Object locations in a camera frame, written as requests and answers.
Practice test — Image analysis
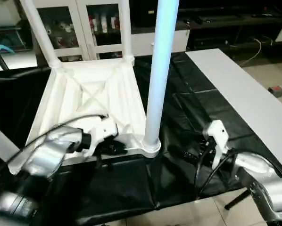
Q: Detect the white plastic table top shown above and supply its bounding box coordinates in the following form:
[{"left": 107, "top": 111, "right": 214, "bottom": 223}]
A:
[{"left": 8, "top": 56, "right": 161, "bottom": 175}]

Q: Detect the black work mat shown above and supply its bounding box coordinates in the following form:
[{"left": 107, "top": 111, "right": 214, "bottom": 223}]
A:
[{"left": 0, "top": 49, "right": 282, "bottom": 222}]

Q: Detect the black metal stand leg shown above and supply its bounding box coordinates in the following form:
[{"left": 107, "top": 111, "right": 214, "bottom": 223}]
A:
[{"left": 224, "top": 188, "right": 253, "bottom": 210}]

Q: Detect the small grey pink object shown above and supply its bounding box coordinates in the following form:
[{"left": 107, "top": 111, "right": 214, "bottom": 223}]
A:
[{"left": 267, "top": 85, "right": 282, "bottom": 97}]

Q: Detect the white glass door cabinet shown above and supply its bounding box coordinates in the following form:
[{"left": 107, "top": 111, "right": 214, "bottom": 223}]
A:
[{"left": 32, "top": 0, "right": 133, "bottom": 61}]

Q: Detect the white drawer cabinet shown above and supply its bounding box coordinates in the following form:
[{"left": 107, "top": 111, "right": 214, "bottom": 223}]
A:
[{"left": 132, "top": 0, "right": 282, "bottom": 50}]

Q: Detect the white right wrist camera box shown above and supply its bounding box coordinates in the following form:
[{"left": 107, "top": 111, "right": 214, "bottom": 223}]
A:
[{"left": 205, "top": 120, "right": 229, "bottom": 170}]

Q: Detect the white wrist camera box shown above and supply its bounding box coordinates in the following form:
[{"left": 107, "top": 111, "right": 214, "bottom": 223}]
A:
[
  {"left": 205, "top": 120, "right": 229, "bottom": 170},
  {"left": 86, "top": 117, "right": 119, "bottom": 156}
]

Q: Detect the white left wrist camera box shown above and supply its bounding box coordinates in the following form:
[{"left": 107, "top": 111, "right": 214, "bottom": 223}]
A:
[{"left": 86, "top": 117, "right": 119, "bottom": 156}]

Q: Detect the blue frame trolley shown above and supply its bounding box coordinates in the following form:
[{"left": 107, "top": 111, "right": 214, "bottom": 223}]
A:
[{"left": 0, "top": 28, "right": 29, "bottom": 59}]

